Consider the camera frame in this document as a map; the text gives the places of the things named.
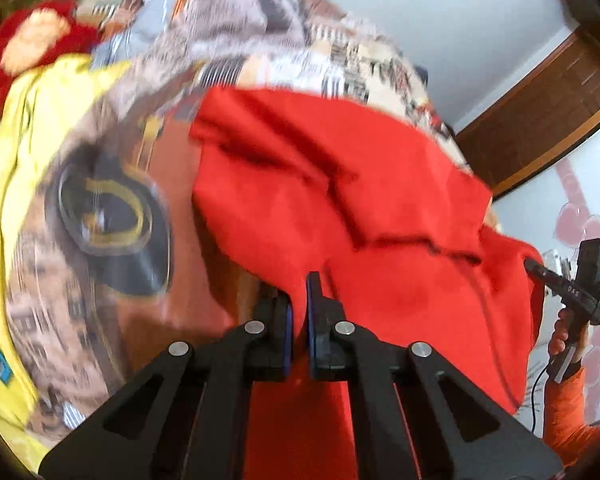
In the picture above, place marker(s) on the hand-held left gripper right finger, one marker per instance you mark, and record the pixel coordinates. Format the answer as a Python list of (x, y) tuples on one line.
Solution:
[(330, 355)]

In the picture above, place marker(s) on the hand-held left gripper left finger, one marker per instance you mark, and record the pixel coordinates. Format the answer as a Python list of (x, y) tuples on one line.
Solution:
[(260, 355)]

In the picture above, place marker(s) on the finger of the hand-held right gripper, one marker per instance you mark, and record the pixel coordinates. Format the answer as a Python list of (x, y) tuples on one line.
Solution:
[(542, 272)]

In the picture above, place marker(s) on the red zip jacket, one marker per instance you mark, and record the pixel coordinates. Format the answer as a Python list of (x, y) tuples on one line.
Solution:
[(380, 210)]

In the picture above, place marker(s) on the person's right forearm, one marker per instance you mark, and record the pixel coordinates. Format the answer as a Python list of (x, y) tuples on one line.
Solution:
[(565, 410)]

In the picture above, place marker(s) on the person's right hand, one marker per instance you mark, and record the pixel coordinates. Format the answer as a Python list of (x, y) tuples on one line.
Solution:
[(560, 332)]

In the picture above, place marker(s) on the brown wooden door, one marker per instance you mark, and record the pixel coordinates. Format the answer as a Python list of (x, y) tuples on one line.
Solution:
[(545, 125)]

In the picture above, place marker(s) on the printed bed blanket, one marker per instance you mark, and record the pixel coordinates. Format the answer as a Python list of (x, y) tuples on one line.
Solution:
[(130, 235)]

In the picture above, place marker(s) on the red plush toy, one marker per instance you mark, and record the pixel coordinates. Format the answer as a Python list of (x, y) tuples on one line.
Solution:
[(60, 35)]

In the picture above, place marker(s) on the pink heart wall sticker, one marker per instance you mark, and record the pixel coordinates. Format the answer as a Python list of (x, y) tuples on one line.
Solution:
[(575, 220)]

